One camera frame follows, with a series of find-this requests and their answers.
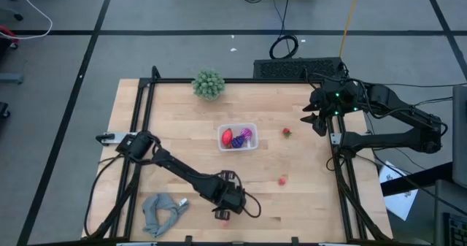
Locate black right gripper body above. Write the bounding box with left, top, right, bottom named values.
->
left=309, top=78, right=363, bottom=116

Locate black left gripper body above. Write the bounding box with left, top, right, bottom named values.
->
left=204, top=174, right=247, bottom=215

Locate large red toy strawberry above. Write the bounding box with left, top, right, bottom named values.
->
left=221, top=128, right=234, bottom=147

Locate clear plastic tupperware container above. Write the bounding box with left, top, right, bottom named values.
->
left=217, top=123, right=260, bottom=153

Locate black perforated computer case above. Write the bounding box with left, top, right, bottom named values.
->
left=252, top=57, right=344, bottom=81

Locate grey cloth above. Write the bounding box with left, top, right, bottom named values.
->
left=141, top=192, right=190, bottom=239

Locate green spiky plant ball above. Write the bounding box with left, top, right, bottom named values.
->
left=190, top=68, right=226, bottom=101

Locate white paper sheet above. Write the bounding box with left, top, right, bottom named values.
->
left=379, top=161, right=419, bottom=221

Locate grey monitor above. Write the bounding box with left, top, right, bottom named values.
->
left=452, top=85, right=467, bottom=188

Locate black keyboard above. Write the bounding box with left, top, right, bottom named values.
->
left=443, top=212, right=467, bottom=246

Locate grey metal stand foot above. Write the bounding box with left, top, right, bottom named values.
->
left=0, top=73, right=25, bottom=85

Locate red object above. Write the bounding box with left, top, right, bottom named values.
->
left=0, top=24, right=19, bottom=45

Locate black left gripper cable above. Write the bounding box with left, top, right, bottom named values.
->
left=233, top=172, right=262, bottom=219

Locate coiled black floor cable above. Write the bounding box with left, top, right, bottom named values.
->
left=269, top=0, right=299, bottom=60

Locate yellow cable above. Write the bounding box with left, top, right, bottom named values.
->
left=339, top=0, right=363, bottom=63

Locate thin black floor cable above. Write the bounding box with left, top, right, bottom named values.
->
left=382, top=82, right=467, bottom=89

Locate black metal table frame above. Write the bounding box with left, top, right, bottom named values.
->
left=82, top=65, right=393, bottom=246

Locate black arm base cable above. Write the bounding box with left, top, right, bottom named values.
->
left=82, top=153, right=125, bottom=238

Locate white cable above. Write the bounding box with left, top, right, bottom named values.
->
left=0, top=0, right=54, bottom=41

